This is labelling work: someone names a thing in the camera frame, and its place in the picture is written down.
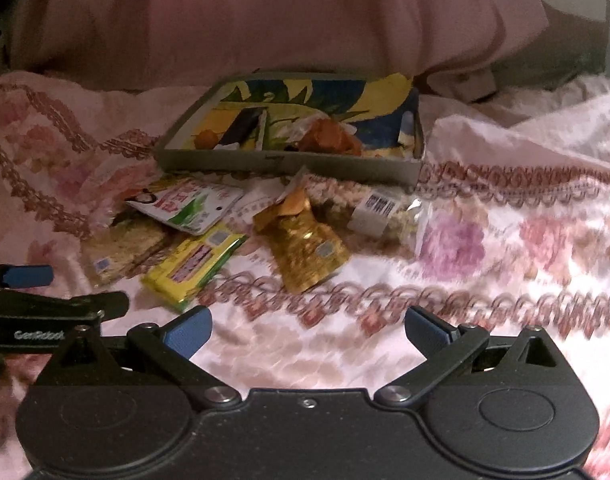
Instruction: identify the floral pink bedsheet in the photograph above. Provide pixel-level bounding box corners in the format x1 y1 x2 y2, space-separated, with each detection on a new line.
0 73 610 479

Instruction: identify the white green snack packet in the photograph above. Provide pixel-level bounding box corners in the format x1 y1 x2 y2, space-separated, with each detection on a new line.
126 177 244 236

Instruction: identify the clear mixed nuts bag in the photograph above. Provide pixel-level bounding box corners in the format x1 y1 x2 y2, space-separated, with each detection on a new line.
280 167 432 252

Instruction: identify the orange snack bag in tray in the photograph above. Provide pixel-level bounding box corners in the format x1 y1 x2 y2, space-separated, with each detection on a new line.
296 118 362 156

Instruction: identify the gold foil snack pouch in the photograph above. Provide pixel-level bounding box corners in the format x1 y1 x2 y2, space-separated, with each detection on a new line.
253 186 350 294

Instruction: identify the small orange fruit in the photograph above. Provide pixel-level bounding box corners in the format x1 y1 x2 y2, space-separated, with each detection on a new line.
193 129 220 150

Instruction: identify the yellow wafer snack pack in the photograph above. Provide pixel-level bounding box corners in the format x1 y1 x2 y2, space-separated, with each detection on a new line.
141 224 247 312

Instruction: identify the clear rice cracker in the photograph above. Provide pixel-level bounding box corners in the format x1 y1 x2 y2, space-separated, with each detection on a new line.
81 218 168 287

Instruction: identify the pink curtain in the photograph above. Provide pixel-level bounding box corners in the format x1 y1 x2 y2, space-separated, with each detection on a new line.
10 0 548 100

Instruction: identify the grey cardboard tray box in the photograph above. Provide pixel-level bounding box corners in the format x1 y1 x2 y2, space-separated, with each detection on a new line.
155 73 425 186

